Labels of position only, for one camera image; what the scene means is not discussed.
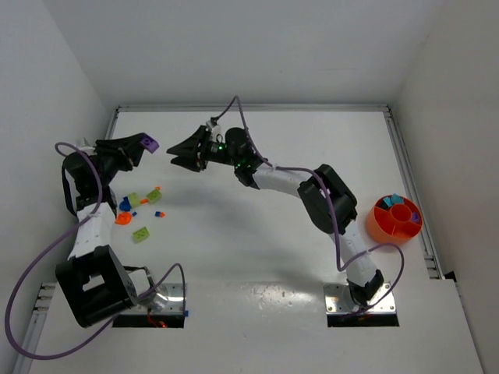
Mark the orange round lego piece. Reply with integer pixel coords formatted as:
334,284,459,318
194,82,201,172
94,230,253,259
115,212,133,225

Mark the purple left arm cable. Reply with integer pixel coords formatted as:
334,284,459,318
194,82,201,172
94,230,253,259
4,141,186,361

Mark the large teal lego brick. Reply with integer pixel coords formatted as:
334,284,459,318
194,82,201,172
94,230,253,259
380,193,405,210

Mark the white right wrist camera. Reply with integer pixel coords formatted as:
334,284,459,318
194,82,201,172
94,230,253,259
206,118,221,136

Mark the metal base plate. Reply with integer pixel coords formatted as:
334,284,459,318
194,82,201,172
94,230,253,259
120,282,187,316
324,282,397,315

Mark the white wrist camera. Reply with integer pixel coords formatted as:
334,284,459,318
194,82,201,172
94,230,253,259
206,118,221,136
75,137,94,154

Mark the blue arch lego piece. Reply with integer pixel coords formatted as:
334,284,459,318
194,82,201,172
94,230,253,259
119,197,132,212

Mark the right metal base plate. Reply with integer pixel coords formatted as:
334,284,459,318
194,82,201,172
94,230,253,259
324,282,397,315

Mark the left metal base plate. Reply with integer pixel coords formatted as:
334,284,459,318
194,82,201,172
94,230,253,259
120,282,187,316

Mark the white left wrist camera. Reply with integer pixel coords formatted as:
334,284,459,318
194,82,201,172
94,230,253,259
75,137,94,154

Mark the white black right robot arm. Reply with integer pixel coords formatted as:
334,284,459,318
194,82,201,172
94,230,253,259
167,125,384,308

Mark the light green lego brick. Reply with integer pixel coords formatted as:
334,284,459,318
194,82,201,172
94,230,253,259
146,189,162,204

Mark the purple stepped lego brick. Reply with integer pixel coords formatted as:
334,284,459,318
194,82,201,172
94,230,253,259
140,134,160,153

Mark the orange divided round container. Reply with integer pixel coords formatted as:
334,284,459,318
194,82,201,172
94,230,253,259
365,195,424,246

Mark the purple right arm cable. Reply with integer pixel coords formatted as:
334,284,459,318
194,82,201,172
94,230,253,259
210,95,405,315

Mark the light green lego brick low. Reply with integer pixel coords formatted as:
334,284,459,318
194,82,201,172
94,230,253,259
133,227,150,243

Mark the pale green rounded lego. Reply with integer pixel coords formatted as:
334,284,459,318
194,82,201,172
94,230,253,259
127,192,141,209

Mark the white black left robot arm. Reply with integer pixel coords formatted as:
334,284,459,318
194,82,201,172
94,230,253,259
55,133,157,327

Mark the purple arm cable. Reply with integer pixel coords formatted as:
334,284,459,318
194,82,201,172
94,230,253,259
4,141,186,361
210,95,405,315

